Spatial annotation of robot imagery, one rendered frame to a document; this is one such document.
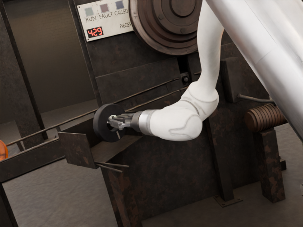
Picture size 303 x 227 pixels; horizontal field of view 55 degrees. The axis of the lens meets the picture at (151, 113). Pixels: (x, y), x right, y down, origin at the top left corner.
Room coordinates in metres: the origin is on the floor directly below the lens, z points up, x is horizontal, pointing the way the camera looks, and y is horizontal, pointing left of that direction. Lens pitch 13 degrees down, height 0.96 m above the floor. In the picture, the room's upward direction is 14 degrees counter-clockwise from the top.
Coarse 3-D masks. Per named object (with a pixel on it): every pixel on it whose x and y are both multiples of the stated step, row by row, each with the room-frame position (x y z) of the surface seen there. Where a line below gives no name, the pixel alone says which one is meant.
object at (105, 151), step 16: (128, 112) 1.21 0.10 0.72; (80, 128) 1.20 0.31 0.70; (112, 128) 1.31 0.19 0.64; (128, 128) 1.23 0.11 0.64; (64, 144) 1.11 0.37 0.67; (80, 144) 1.03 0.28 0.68; (96, 144) 1.24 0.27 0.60; (112, 144) 1.18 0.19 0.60; (128, 144) 1.13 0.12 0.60; (80, 160) 1.05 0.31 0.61; (96, 160) 1.06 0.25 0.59; (112, 160) 1.13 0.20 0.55; (112, 176) 1.15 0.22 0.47; (128, 176) 1.17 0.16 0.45; (128, 192) 1.15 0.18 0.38; (128, 208) 1.13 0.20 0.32; (128, 224) 1.14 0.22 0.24
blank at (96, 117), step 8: (104, 104) 1.13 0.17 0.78; (112, 104) 1.12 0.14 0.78; (96, 112) 1.10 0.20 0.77; (104, 112) 1.09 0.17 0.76; (112, 112) 1.12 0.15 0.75; (120, 112) 1.15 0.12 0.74; (96, 120) 1.07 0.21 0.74; (104, 120) 1.09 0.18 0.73; (96, 128) 1.07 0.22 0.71; (104, 128) 1.08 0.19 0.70; (104, 136) 1.08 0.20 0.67; (112, 136) 1.10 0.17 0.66; (120, 136) 1.13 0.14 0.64
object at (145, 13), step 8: (144, 0) 1.44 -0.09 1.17; (144, 8) 1.44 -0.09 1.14; (144, 16) 1.45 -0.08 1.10; (152, 16) 1.43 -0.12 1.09; (144, 24) 1.45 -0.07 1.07; (152, 24) 1.43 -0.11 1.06; (152, 32) 1.45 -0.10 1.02; (160, 32) 1.44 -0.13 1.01; (168, 32) 1.44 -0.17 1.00; (160, 40) 1.46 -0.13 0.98; (168, 40) 1.45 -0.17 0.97; (176, 40) 1.45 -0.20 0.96; (184, 40) 1.46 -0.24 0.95; (192, 40) 1.48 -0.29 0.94
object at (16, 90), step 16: (0, 0) 4.08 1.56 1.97; (0, 16) 3.79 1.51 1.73; (0, 32) 3.78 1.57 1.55; (0, 48) 3.77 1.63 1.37; (16, 48) 4.08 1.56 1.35; (0, 64) 3.76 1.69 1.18; (16, 64) 3.79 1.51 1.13; (0, 80) 3.75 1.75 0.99; (16, 80) 3.78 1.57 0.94; (16, 96) 3.77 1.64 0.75; (32, 96) 4.08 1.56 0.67; (16, 112) 3.76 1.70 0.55; (32, 112) 3.79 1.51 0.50; (32, 128) 3.78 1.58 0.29; (32, 144) 3.77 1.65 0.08
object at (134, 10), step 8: (136, 0) 1.46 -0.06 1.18; (136, 8) 1.46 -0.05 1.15; (136, 16) 1.46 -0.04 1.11; (136, 24) 1.46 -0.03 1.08; (144, 32) 1.46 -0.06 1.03; (144, 40) 1.46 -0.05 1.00; (152, 40) 1.47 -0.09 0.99; (160, 48) 1.47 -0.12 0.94; (168, 48) 1.48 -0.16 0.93; (176, 48) 1.49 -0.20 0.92; (184, 48) 1.49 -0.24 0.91; (192, 48) 1.50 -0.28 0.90
